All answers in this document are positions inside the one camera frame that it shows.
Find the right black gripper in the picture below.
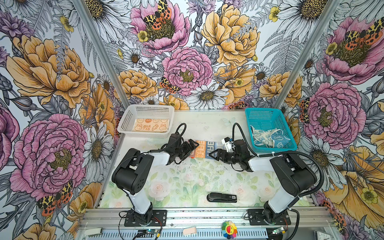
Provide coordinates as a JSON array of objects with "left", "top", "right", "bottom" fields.
[{"left": 209, "top": 148, "right": 242, "bottom": 166}]

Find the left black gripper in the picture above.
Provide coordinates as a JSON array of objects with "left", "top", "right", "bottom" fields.
[{"left": 175, "top": 139, "right": 199, "bottom": 161}]

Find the multicolour striped letter towel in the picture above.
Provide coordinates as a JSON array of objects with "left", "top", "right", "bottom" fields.
[{"left": 189, "top": 140, "right": 226, "bottom": 159}]

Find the white plastic basket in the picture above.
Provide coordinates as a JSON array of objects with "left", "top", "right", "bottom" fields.
[{"left": 118, "top": 105, "right": 175, "bottom": 138}]

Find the orange rabbit print towel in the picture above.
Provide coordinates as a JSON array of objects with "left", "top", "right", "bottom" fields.
[{"left": 133, "top": 119, "right": 170, "bottom": 133}]

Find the teal plastic basket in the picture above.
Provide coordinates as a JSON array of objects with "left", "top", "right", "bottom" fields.
[{"left": 245, "top": 108, "right": 297, "bottom": 153}]

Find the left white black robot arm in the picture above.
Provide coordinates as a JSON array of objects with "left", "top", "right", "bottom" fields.
[{"left": 112, "top": 134, "right": 199, "bottom": 226}]

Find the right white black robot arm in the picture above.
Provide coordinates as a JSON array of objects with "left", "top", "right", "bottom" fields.
[{"left": 209, "top": 138, "right": 324, "bottom": 225}]

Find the black stapler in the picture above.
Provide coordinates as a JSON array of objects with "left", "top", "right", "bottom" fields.
[{"left": 207, "top": 193, "right": 238, "bottom": 203}]

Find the blue patterned towel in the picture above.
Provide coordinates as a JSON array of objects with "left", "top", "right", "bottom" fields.
[{"left": 251, "top": 127, "right": 291, "bottom": 149}]

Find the colourful flower toy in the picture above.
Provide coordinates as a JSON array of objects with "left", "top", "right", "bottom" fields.
[{"left": 222, "top": 221, "right": 238, "bottom": 240}]

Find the pink eraser block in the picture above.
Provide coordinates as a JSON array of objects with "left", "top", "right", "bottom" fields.
[{"left": 183, "top": 227, "right": 197, "bottom": 236}]

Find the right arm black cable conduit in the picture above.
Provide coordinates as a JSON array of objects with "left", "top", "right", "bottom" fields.
[{"left": 232, "top": 122, "right": 325, "bottom": 240}]

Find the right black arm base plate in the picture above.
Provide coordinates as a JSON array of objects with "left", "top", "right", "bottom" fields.
[{"left": 246, "top": 209, "right": 292, "bottom": 226}]

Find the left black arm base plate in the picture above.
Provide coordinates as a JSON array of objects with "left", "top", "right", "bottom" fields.
[{"left": 124, "top": 210, "right": 168, "bottom": 227}]

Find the aluminium front rail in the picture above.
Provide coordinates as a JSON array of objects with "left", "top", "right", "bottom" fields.
[{"left": 79, "top": 206, "right": 335, "bottom": 230}]

